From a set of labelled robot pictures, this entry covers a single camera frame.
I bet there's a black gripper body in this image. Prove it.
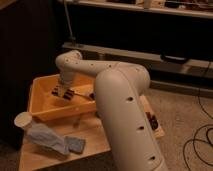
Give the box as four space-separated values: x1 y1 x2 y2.
51 85 74 100

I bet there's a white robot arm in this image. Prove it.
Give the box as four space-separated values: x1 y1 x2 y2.
55 50 169 171

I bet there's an orange plastic tray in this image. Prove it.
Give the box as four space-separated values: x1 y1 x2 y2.
28 74 96 121

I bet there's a dark tool in tray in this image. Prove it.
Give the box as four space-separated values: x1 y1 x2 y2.
74 93 95 100

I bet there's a blue grey sponge eraser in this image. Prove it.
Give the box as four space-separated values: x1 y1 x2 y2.
65 137 86 154

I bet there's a white paper cup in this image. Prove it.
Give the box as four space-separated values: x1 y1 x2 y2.
14 112 33 130

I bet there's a grey crumpled cloth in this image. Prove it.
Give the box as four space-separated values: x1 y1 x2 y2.
27 124 69 155

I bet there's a dark small object on table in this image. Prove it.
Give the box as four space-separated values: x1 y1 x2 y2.
146 112 159 130

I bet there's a long shelf unit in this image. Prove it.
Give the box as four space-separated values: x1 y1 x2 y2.
56 0 213 89

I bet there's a black handle on shelf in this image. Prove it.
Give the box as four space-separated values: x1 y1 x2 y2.
160 54 189 64

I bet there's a black floor cable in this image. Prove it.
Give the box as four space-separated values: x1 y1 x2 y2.
182 61 213 168

